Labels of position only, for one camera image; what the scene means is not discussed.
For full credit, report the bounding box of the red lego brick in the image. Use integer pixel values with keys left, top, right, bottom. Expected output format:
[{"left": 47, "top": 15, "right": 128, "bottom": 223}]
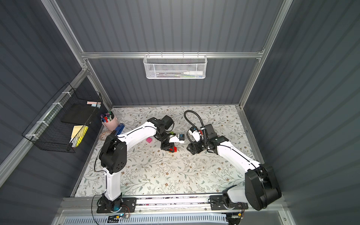
[{"left": 170, "top": 147, "right": 177, "bottom": 153}]

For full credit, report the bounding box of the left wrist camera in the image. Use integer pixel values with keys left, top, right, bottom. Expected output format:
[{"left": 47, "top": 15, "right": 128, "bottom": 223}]
[{"left": 169, "top": 134, "right": 185, "bottom": 144}]

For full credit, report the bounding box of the blue stapler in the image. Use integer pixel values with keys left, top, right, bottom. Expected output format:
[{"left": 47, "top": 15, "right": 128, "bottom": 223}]
[{"left": 114, "top": 123, "right": 125, "bottom": 136}]

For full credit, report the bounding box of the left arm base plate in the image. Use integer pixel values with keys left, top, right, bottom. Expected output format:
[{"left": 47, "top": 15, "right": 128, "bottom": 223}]
[{"left": 97, "top": 196, "right": 137, "bottom": 214}]

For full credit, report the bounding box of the black cable loop right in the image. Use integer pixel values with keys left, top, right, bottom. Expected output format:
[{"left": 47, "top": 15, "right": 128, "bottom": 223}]
[{"left": 183, "top": 110, "right": 207, "bottom": 144}]

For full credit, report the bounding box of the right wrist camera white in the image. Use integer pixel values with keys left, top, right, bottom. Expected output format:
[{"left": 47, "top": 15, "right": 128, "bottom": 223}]
[{"left": 187, "top": 126, "right": 202, "bottom": 142}]

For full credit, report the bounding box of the round tape roll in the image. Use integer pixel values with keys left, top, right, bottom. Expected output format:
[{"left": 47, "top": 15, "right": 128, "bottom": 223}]
[{"left": 99, "top": 131, "right": 111, "bottom": 141}]

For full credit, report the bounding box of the white marker in basket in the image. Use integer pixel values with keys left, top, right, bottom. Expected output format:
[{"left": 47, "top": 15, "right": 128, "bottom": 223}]
[{"left": 183, "top": 71, "right": 203, "bottom": 77}]

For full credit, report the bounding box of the pink pen cup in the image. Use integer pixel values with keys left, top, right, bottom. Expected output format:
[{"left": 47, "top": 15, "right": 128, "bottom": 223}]
[{"left": 102, "top": 117, "right": 120, "bottom": 131}]

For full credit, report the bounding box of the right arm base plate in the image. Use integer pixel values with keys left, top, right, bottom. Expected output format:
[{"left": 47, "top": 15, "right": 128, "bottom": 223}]
[{"left": 208, "top": 195, "right": 248, "bottom": 211}]

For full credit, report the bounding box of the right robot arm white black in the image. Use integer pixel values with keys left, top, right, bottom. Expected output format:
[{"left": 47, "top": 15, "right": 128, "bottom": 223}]
[{"left": 186, "top": 124, "right": 282, "bottom": 211}]

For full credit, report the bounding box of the white wire mesh basket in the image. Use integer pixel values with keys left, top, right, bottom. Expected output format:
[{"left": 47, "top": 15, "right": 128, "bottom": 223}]
[{"left": 143, "top": 55, "right": 208, "bottom": 79}]

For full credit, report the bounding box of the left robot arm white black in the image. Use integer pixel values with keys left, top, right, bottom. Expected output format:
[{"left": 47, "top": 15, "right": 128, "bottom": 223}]
[{"left": 99, "top": 115, "right": 177, "bottom": 202}]

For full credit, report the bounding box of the aluminium rail front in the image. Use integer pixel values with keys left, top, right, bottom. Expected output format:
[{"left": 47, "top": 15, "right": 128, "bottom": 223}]
[{"left": 57, "top": 193, "right": 286, "bottom": 214}]

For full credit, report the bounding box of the black notebook in basket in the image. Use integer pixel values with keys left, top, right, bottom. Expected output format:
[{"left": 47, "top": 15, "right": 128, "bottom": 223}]
[{"left": 61, "top": 104, "right": 99, "bottom": 125}]

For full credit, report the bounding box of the yellow sticky note pad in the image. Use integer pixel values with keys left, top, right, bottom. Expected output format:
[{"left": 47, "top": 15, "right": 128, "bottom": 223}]
[{"left": 69, "top": 125, "right": 89, "bottom": 148}]

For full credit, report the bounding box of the black wire wall basket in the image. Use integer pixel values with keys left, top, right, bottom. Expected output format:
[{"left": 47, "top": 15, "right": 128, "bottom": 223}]
[{"left": 22, "top": 83, "right": 103, "bottom": 153}]

